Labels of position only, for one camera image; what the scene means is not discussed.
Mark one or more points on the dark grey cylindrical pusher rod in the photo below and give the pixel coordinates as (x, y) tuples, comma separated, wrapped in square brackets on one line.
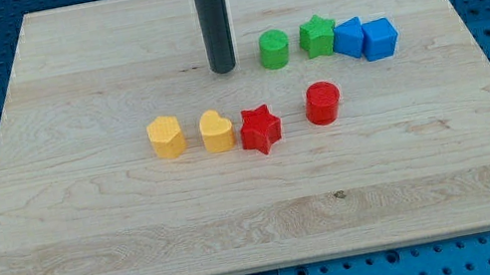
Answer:
[(214, 25)]

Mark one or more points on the green star block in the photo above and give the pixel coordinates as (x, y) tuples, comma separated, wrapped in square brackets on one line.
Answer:
[(317, 36)]

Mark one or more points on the red star block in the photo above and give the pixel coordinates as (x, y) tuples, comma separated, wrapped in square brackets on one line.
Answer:
[(260, 129)]

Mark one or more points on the green cylinder block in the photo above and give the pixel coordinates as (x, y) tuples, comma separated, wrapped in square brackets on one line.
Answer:
[(274, 49)]

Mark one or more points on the yellow heart block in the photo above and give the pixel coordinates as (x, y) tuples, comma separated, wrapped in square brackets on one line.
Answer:
[(217, 132)]

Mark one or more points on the blue triangular block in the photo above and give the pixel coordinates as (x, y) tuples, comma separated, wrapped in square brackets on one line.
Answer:
[(349, 38)]

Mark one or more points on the yellow pentagon block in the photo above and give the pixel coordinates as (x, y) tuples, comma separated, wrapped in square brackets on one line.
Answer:
[(166, 137)]

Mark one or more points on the red cylinder block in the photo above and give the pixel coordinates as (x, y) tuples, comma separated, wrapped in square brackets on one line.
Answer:
[(322, 103)]

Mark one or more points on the blue cube block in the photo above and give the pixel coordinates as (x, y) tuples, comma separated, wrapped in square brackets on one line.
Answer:
[(379, 39)]

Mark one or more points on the light wooden board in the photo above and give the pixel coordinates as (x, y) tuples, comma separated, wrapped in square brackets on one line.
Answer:
[(83, 193)]

